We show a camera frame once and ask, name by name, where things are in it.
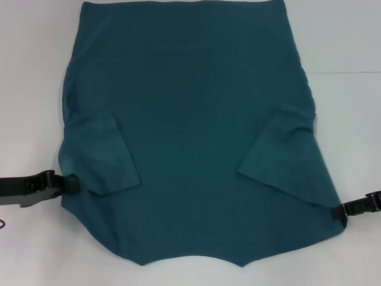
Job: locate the blue t-shirt with white print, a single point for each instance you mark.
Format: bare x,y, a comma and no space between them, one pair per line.
190,119

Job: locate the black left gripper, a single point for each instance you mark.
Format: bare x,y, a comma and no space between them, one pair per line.
26,189

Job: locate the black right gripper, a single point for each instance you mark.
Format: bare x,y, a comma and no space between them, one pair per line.
363,204

